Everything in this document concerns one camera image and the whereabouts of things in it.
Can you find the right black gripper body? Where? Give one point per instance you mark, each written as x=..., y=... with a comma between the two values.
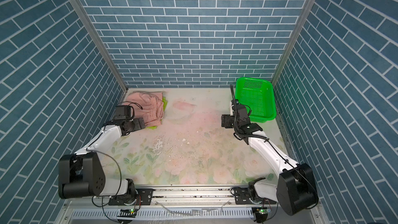
x=230, y=122

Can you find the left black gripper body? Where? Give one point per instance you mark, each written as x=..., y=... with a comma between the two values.
x=134, y=125

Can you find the pink shorts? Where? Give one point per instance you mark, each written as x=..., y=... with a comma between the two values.
x=148, y=105

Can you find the lime green shorts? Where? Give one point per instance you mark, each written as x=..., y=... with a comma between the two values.
x=165, y=102

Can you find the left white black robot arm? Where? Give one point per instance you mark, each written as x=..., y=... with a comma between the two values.
x=81, y=174

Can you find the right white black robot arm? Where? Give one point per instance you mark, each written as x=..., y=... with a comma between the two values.
x=295, y=189

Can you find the green plastic basket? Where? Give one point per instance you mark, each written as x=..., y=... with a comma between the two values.
x=258, y=94

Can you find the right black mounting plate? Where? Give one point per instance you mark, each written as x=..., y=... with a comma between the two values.
x=246, y=196

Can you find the black mounting plate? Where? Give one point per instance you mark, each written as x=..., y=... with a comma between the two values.
x=139, y=197
x=246, y=196

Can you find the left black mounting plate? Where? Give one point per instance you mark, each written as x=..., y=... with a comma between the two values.
x=139, y=197

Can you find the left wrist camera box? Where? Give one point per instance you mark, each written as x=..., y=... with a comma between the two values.
x=123, y=113

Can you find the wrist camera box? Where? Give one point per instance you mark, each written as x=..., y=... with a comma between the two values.
x=237, y=109
x=123, y=113

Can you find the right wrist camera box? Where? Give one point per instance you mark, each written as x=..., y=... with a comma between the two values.
x=237, y=109

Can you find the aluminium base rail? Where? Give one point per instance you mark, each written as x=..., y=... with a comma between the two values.
x=184, y=194

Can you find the left aluminium corner post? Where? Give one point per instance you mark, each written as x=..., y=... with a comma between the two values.
x=87, y=23

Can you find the aluminium corner post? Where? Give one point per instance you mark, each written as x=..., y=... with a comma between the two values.
x=293, y=38
x=87, y=23

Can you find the right aluminium corner post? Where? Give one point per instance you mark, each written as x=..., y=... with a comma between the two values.
x=293, y=38

